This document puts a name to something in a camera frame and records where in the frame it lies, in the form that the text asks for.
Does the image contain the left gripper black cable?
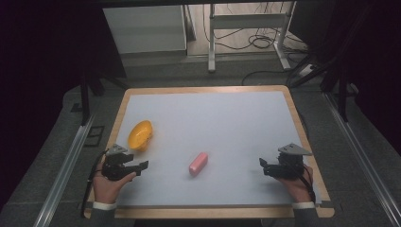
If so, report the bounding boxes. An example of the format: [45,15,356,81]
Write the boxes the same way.
[80,149,109,219]

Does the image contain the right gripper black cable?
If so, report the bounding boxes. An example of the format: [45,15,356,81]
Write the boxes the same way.
[295,166,317,204]

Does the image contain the dark curtain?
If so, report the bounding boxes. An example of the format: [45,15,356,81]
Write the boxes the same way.
[288,0,401,155]
[0,0,127,209]

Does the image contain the black floor cables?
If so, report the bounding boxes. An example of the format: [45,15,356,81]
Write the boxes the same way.
[201,2,308,55]

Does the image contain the white power strip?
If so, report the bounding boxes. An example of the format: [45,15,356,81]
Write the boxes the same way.
[297,63,317,79]

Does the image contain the dark metal stand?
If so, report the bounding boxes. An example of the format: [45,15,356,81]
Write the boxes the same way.
[78,70,106,127]
[320,60,360,123]

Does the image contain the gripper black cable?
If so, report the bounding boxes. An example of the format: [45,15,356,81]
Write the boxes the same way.
[80,149,109,219]
[295,166,317,204]

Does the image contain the yellow plastic bowl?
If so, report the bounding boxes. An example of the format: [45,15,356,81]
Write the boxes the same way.
[127,119,154,152]

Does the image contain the pink rounded block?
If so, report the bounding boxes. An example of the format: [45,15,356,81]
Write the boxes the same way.
[188,151,209,178]

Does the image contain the person's left hand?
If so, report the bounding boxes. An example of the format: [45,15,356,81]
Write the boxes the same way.
[92,158,138,205]

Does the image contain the aluminium rail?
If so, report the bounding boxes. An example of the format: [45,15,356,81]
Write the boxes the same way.
[32,114,96,227]
[323,92,401,227]

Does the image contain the black floor plate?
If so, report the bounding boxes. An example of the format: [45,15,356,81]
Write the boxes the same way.
[83,125,106,148]

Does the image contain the person's right hand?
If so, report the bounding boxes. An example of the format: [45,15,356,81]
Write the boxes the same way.
[275,164,315,204]

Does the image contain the white cabinet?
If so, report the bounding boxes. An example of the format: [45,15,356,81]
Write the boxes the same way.
[102,5,188,55]

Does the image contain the white metal desk frame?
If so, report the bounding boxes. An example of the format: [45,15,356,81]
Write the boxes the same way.
[207,1,298,74]

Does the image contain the white table mat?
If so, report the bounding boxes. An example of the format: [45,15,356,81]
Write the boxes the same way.
[114,91,323,208]

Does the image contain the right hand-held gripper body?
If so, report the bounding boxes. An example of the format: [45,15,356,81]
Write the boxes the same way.
[272,143,314,182]

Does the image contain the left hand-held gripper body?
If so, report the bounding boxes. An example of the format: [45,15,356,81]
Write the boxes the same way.
[100,143,135,182]

